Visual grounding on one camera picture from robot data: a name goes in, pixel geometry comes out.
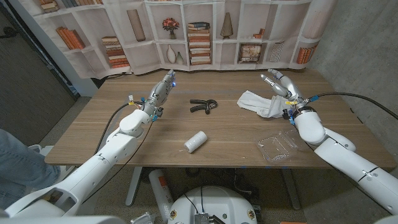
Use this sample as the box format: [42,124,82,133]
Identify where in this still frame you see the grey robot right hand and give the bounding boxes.
[260,68,312,113]

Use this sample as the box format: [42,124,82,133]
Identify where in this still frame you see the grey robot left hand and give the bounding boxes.
[143,68,177,118]

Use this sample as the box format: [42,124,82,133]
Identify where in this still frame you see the white cloth napkin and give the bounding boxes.
[236,90,295,119]

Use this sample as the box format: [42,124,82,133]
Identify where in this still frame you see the black spring clamp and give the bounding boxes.
[189,98,218,115]

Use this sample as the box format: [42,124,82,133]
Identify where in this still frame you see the clear plastic clamshell container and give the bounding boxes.
[256,129,312,164]

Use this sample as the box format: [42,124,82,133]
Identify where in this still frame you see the white thread spool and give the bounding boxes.
[183,130,208,154]

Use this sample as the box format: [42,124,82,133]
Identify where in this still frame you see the printed bookshelf backdrop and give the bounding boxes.
[18,0,338,80]

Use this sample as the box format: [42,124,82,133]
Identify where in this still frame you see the white roll with orange label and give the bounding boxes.
[148,169,174,223]

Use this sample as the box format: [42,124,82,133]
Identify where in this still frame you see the white table leg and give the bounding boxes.
[125,167,144,207]

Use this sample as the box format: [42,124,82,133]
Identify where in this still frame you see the grey table leg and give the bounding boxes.
[281,169,302,210]

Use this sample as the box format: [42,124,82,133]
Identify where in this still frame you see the white robot torso base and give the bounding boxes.
[167,185,258,224]

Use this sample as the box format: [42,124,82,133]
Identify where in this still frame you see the crumpled silver wrapper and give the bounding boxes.
[130,212,156,224]

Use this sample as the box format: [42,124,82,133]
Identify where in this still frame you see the white chair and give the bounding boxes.
[27,144,78,187]

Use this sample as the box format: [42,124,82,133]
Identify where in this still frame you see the person's leg in jeans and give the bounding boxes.
[0,129,62,209]

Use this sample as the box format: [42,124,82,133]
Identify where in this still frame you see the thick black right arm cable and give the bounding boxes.
[306,91,398,121]

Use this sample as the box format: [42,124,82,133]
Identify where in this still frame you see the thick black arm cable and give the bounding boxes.
[306,91,398,121]
[95,102,146,155]

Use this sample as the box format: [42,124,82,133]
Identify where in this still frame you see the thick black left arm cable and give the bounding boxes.
[95,102,146,155]

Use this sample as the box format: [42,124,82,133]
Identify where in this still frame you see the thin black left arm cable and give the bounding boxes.
[83,120,154,203]

